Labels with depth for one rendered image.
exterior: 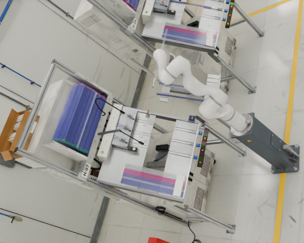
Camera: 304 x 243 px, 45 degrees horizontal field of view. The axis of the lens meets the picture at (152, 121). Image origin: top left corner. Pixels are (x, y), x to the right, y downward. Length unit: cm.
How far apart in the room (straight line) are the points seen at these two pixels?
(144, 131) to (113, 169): 42
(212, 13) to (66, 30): 198
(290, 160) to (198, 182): 87
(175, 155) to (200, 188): 66
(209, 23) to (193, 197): 167
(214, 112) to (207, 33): 121
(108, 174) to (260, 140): 123
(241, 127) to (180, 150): 56
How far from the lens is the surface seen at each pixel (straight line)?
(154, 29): 361
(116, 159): 303
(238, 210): 347
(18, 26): 458
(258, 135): 288
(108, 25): 359
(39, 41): 464
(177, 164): 298
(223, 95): 255
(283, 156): 319
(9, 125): 314
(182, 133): 308
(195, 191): 350
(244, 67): 422
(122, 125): 302
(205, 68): 385
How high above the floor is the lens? 279
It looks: 35 degrees down
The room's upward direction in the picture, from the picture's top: 58 degrees counter-clockwise
